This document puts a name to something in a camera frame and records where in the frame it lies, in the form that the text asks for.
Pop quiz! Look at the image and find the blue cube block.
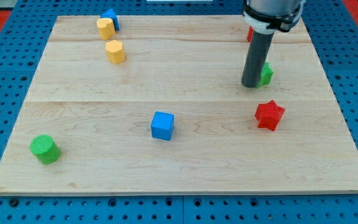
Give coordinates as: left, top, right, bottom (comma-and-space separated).
150, 111, 174, 141

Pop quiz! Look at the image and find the yellow hexagon block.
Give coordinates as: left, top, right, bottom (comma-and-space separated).
105, 40, 126, 64

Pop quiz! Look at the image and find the green star block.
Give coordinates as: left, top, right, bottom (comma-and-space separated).
256, 62, 273, 88

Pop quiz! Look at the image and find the red star block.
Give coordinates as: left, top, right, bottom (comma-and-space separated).
254, 100, 285, 131

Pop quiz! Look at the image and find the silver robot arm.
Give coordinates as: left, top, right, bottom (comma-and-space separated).
242, 0, 306, 35

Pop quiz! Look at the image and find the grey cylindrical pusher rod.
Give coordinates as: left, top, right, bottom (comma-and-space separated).
241, 31, 273, 88

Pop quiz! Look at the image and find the blue triangle block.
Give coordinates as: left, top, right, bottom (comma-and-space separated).
100, 8, 120, 31

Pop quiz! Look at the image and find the red circle block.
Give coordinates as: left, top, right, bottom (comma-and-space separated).
247, 26, 254, 42

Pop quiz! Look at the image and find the wooden board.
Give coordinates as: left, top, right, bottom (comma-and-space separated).
0, 16, 358, 196

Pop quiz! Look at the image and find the green cylinder block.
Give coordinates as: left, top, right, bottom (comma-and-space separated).
30, 134, 61, 164

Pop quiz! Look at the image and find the yellow heart block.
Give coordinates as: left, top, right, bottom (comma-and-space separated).
96, 18, 116, 40

